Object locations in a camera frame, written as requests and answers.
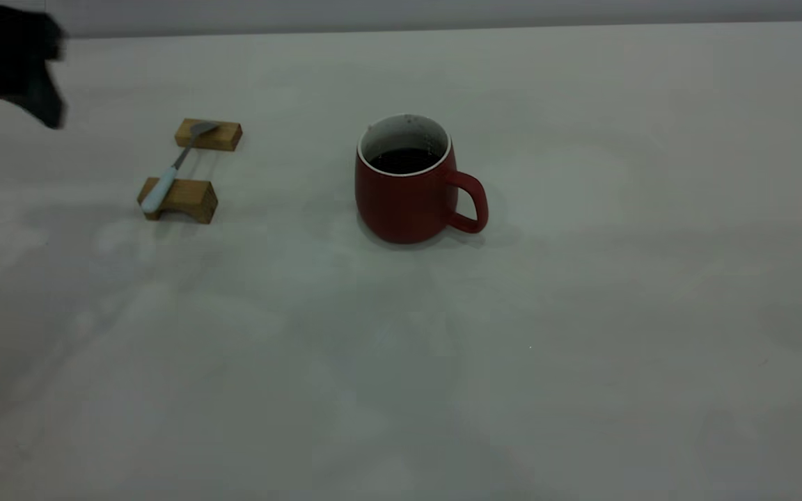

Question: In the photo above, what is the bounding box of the pale blue handled spoon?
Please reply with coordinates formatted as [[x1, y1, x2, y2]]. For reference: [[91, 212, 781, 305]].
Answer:
[[140, 122, 220, 215]]

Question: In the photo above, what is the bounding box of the red ceramic mug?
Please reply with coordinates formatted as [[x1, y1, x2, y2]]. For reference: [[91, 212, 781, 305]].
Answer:
[[354, 113, 489, 245]]

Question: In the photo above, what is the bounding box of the arched wooden block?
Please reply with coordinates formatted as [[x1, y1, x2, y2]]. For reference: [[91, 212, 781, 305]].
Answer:
[[137, 177, 219, 225]]

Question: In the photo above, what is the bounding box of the flat wooden block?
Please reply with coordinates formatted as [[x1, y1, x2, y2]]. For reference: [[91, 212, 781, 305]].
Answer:
[[175, 118, 244, 152]]

